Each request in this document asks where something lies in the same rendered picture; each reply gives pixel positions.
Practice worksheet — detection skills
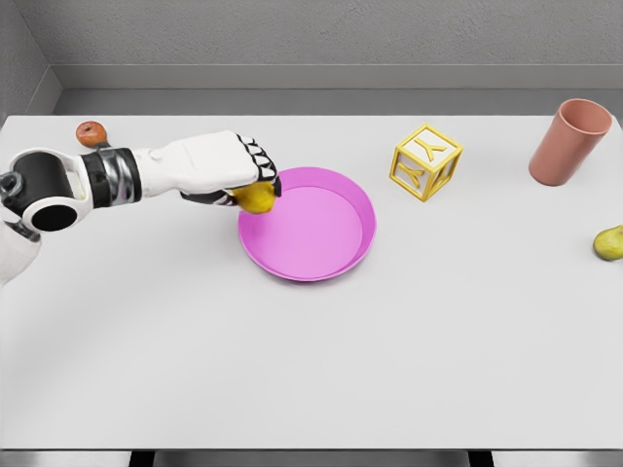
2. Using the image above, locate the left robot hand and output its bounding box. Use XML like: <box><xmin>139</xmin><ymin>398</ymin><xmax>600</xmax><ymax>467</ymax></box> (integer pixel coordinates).
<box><xmin>170</xmin><ymin>129</ymin><xmax>283</xmax><ymax>210</ymax></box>

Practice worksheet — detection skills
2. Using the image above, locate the yellow lemon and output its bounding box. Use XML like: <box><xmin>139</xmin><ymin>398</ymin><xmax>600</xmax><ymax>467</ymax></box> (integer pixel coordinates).
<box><xmin>232</xmin><ymin>181</ymin><xmax>275</xmax><ymax>216</ymax></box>

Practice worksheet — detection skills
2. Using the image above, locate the pink plate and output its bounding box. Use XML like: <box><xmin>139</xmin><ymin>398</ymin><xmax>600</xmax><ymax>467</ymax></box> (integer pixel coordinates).
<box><xmin>238</xmin><ymin>166</ymin><xmax>378</xmax><ymax>284</ymax></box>

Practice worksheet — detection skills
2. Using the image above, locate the red apple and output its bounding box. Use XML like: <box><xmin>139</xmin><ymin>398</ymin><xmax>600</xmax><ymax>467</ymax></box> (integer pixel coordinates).
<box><xmin>75</xmin><ymin>121</ymin><xmax>108</xmax><ymax>149</ymax></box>

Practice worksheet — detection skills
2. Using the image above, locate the yellow letter block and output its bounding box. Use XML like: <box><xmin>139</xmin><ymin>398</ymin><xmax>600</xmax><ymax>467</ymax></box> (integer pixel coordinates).
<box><xmin>388</xmin><ymin>123</ymin><xmax>464</xmax><ymax>203</ymax></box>

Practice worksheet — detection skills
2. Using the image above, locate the salmon pink cup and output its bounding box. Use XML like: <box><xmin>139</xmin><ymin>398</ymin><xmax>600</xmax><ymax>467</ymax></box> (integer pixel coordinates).
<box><xmin>528</xmin><ymin>98</ymin><xmax>613</xmax><ymax>187</ymax></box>

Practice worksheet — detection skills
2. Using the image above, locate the yellow-green pear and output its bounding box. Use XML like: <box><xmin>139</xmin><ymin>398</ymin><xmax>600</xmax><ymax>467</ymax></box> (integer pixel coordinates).
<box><xmin>592</xmin><ymin>225</ymin><xmax>623</xmax><ymax>263</ymax></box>

